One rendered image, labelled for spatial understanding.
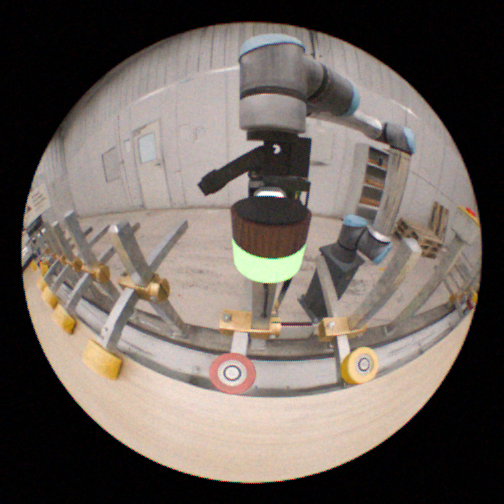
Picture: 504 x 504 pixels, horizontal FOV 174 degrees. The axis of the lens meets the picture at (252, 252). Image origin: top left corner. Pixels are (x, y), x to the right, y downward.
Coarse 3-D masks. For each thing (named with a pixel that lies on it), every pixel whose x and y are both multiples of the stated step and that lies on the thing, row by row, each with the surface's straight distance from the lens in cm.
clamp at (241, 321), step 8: (224, 312) 37; (232, 312) 37; (240, 312) 37; (248, 312) 37; (232, 320) 36; (240, 320) 36; (248, 320) 36; (272, 320) 36; (280, 320) 36; (224, 328) 35; (232, 328) 35; (240, 328) 35; (248, 328) 35; (272, 328) 35; (280, 328) 36; (232, 336) 39; (248, 336) 38; (256, 336) 37; (264, 336) 37; (272, 336) 36
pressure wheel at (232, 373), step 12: (216, 360) 29; (228, 360) 29; (240, 360) 29; (216, 372) 29; (228, 372) 28; (240, 372) 29; (252, 372) 28; (216, 384) 29; (228, 384) 29; (240, 384) 28; (252, 384) 28
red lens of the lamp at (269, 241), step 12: (240, 228) 10; (252, 228) 9; (264, 228) 9; (276, 228) 9; (288, 228) 9; (300, 228) 10; (240, 240) 11; (252, 240) 10; (264, 240) 9; (276, 240) 9; (288, 240) 10; (300, 240) 11; (252, 252) 10; (264, 252) 10; (276, 252) 10; (288, 252) 10
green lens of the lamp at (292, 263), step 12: (240, 252) 11; (300, 252) 12; (240, 264) 12; (252, 264) 11; (264, 264) 11; (276, 264) 11; (288, 264) 11; (300, 264) 14; (252, 276) 12; (264, 276) 12; (276, 276) 12; (288, 276) 12
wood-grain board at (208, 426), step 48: (48, 336) 77; (96, 336) 48; (96, 384) 45; (144, 384) 35; (384, 384) 39; (432, 384) 55; (144, 432) 37; (192, 432) 32; (240, 432) 30; (288, 432) 31; (336, 432) 34; (384, 432) 42; (240, 480) 35
